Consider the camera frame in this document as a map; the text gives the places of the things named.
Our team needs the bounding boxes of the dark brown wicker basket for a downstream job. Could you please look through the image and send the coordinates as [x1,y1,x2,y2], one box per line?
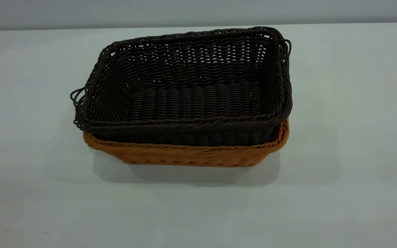
[70,27,293,147]

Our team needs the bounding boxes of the orange wicker basket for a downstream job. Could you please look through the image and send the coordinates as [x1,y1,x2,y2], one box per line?
[83,119,290,168]

